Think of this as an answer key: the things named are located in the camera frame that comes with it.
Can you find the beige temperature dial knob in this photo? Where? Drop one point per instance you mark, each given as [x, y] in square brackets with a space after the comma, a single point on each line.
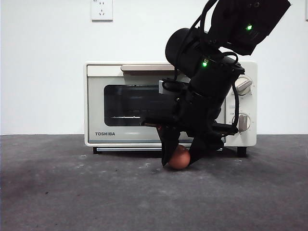
[245, 85]

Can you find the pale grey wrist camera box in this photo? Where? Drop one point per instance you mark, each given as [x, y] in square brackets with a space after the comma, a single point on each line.
[160, 86]

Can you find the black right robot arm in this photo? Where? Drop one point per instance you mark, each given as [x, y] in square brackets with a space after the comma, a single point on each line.
[211, 79]

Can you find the black oven foot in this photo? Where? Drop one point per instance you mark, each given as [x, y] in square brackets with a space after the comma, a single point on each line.
[94, 150]
[241, 151]

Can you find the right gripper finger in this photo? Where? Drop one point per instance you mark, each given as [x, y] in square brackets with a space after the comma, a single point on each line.
[169, 142]
[202, 146]

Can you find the beige timer dial knob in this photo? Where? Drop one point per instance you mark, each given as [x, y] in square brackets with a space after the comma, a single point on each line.
[244, 121]

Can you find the white wall socket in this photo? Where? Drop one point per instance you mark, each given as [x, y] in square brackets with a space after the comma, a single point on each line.
[101, 10]

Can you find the cream Toshiba toaster oven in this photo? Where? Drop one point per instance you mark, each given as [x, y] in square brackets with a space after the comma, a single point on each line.
[250, 139]

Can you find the glass oven door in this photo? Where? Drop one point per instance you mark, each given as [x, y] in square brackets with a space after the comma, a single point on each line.
[96, 108]

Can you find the brown egg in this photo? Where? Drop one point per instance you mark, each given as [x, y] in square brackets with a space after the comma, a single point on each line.
[179, 160]

